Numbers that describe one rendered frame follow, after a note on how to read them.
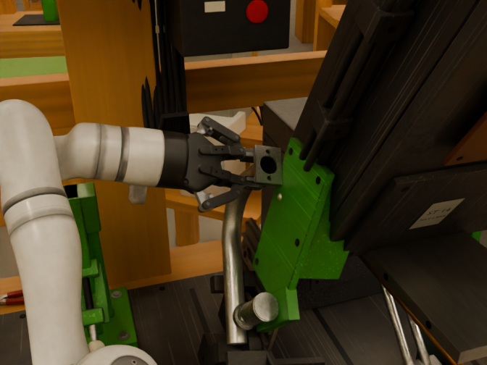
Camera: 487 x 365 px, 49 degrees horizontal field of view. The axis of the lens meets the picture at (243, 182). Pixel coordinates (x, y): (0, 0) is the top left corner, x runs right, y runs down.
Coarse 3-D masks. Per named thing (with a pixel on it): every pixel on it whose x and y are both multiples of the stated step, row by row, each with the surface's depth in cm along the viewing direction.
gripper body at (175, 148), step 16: (176, 144) 68; (192, 144) 72; (208, 144) 73; (176, 160) 67; (192, 160) 71; (208, 160) 72; (176, 176) 68; (192, 176) 70; (208, 176) 71; (192, 192) 71
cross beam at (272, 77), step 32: (160, 64) 103; (192, 64) 103; (224, 64) 103; (256, 64) 104; (288, 64) 106; (320, 64) 108; (0, 96) 92; (32, 96) 94; (64, 96) 96; (192, 96) 103; (224, 96) 105; (256, 96) 107; (288, 96) 110
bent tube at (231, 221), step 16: (256, 160) 73; (272, 160) 75; (256, 176) 72; (272, 176) 73; (240, 208) 83; (224, 224) 84; (240, 224) 84; (224, 240) 83; (240, 240) 83; (224, 256) 82; (240, 256) 82; (224, 272) 81; (240, 272) 81; (224, 288) 81; (240, 288) 80; (240, 336) 77
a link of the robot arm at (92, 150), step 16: (80, 128) 64; (96, 128) 65; (112, 128) 66; (64, 144) 66; (80, 144) 63; (96, 144) 64; (112, 144) 65; (64, 160) 65; (80, 160) 64; (96, 160) 64; (112, 160) 65; (64, 176) 66; (80, 176) 66; (96, 176) 66; (112, 176) 66
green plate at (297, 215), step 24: (288, 144) 73; (288, 168) 72; (312, 168) 67; (288, 192) 72; (312, 192) 66; (288, 216) 71; (312, 216) 66; (264, 240) 78; (288, 240) 71; (312, 240) 69; (264, 264) 77; (288, 264) 70; (312, 264) 71; (336, 264) 72; (288, 288) 70
